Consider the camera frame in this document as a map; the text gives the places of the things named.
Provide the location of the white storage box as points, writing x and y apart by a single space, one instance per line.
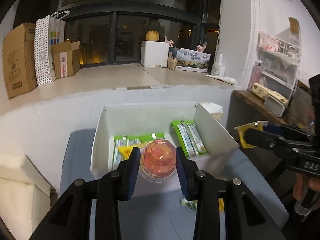
141 123

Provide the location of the person's right hand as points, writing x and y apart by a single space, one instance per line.
302 182

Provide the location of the grey rectangular container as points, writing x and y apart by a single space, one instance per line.
274 105

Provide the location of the large brown cardboard box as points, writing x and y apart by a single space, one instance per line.
18 60

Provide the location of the small open cardboard box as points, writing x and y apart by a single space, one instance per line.
66 57

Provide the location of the white plastic bottle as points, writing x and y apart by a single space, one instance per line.
218 69

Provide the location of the green packets right stack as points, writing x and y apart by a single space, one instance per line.
189 138

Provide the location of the clear plastic drawer organizer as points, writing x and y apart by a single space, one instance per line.
277 66

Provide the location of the white foam box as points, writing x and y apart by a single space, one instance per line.
154 54

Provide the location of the yellow tissue pack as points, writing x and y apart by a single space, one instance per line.
262 92

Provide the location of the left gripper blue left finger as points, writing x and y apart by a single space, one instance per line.
117 185

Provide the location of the dark wooden side table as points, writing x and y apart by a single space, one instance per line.
300 112

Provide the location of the green packets left stack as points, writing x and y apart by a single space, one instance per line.
125 147

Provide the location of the white dotted paper bag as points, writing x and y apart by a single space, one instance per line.
48 32

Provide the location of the green packets stack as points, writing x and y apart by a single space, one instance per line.
125 147
189 138

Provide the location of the blue-grey tablecloth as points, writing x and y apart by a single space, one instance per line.
161 216

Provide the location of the cream sofa cushion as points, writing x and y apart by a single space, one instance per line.
25 195

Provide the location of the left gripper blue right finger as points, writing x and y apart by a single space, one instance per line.
199 185

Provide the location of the printed landscape carton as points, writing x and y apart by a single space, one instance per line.
193 61

